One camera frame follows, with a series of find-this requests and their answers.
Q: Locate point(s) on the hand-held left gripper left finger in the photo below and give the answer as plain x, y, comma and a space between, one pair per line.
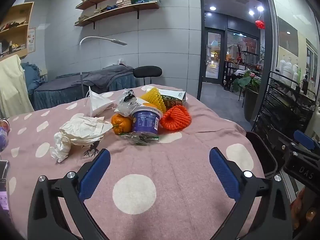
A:
95, 175

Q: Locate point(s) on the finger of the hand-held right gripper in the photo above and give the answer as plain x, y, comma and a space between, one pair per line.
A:
303, 137

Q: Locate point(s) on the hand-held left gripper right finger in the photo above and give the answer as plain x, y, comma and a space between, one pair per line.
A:
225, 177

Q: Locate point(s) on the black trash bin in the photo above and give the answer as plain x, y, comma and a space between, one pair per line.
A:
262, 155

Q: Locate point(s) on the white tissue paper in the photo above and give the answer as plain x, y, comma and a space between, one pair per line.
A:
82, 130

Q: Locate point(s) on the orange peel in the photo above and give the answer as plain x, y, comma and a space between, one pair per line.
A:
121, 124

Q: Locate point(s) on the purple yogurt cup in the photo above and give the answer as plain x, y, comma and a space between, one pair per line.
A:
146, 121

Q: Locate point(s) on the white wrapper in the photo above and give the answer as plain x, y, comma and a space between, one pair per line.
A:
126, 105

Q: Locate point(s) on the orange foam fruit net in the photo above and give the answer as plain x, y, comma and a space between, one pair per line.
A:
176, 117

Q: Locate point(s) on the person's right hand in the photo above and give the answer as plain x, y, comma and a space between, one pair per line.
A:
298, 207

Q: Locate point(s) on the black toy spider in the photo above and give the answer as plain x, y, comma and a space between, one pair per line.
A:
91, 151

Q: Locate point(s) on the pink dotted tablecloth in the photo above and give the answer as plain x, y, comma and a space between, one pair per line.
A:
175, 180

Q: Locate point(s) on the row of bottles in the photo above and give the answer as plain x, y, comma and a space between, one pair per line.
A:
290, 70

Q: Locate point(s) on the white face mask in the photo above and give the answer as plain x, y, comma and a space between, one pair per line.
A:
98, 102

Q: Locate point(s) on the green potted plant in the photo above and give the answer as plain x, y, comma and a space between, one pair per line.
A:
247, 82

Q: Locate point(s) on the white and orange drink bottle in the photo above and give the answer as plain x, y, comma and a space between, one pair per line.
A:
143, 101

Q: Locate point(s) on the massage bed with blue skirt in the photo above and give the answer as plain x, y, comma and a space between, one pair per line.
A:
57, 95

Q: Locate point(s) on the silver phone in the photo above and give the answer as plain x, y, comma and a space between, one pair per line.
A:
3, 167

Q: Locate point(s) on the dark phone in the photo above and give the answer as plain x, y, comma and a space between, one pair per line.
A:
3, 195

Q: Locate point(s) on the green and white carton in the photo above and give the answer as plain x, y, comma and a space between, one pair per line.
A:
175, 97

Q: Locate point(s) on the yellow foam fruit net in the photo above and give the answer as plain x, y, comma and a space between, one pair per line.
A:
153, 97

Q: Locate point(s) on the purple packet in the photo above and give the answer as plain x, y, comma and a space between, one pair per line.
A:
3, 140

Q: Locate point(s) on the dark display table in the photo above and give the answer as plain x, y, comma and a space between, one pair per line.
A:
235, 66

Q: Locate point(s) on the grey blanket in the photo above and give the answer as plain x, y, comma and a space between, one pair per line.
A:
100, 76

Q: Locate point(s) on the red drink can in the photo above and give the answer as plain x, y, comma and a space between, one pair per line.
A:
4, 125

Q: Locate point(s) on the black chair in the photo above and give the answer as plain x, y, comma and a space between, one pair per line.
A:
147, 71

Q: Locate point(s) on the cream cloth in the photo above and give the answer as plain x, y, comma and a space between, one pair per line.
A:
12, 87

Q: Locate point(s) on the red hanging ornament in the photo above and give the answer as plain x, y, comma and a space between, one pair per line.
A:
260, 23

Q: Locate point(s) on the glass door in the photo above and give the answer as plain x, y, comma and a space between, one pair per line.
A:
213, 55

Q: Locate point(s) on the wooden cabinet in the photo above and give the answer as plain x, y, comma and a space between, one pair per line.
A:
27, 27

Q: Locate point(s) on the wall poster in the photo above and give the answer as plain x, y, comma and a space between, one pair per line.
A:
31, 40

